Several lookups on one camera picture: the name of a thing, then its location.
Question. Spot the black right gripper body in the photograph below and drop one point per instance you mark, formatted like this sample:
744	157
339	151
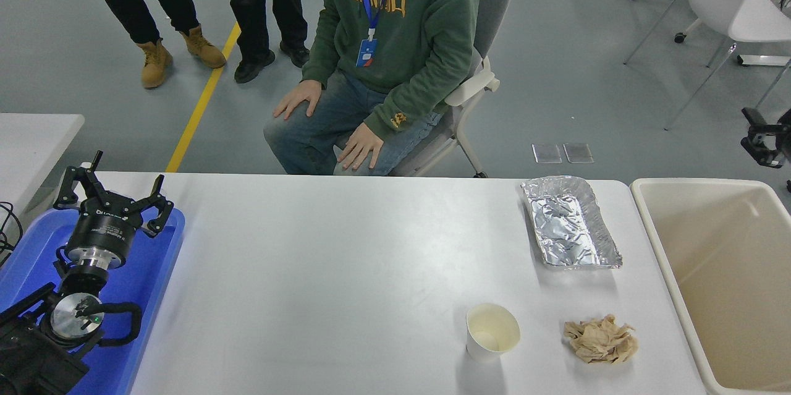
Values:
786	135

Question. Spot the silver foil tray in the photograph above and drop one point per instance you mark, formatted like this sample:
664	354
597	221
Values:
565	228

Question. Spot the white paper cup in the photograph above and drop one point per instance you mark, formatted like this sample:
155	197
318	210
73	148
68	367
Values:
491	328

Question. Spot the person's right hand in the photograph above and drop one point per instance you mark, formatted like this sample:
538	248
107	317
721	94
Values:
300	98

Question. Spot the blue ID badge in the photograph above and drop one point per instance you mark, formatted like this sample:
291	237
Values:
366	54

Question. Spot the white table foot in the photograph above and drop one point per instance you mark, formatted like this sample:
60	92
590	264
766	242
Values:
763	60

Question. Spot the large pale plastic bin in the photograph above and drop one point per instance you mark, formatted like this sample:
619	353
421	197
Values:
729	290

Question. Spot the white side table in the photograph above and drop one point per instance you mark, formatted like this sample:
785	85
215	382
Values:
31	148

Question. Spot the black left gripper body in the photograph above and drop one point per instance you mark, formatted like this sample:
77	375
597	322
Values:
102	231

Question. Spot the tan paper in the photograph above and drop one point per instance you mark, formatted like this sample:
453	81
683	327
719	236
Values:
599	339

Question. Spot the person's left hand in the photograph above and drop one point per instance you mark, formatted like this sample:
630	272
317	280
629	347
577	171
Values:
364	148

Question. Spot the blue plastic tray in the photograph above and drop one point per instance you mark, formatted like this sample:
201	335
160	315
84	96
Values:
154	271

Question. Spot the metal floor plate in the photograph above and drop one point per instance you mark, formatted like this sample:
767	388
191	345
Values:
547	153
578	152

